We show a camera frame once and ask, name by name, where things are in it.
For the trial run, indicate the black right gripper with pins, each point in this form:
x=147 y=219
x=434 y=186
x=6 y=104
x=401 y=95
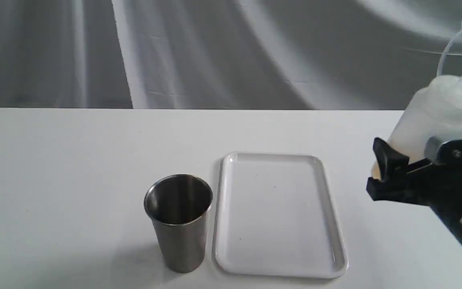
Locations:
x=395 y=179

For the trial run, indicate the plastic squeeze bottle with oil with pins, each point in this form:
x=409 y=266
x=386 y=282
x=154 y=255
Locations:
x=433 y=110

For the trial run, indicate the stainless steel cup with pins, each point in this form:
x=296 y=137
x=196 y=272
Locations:
x=178 y=206

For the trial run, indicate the white plastic tray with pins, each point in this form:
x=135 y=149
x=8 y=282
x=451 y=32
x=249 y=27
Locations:
x=275 y=216

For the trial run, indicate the grey backdrop cloth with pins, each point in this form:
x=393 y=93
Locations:
x=223 y=54

